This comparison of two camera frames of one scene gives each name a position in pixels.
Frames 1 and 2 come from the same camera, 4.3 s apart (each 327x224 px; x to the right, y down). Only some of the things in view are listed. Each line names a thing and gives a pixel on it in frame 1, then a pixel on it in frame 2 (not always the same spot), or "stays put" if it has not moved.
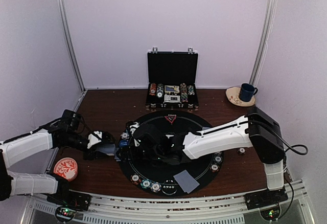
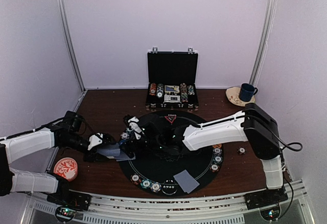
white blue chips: [156, 186] stays put
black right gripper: [124, 155] → [126, 143]
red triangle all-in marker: [170, 118] stays put
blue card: [187, 182] stays put
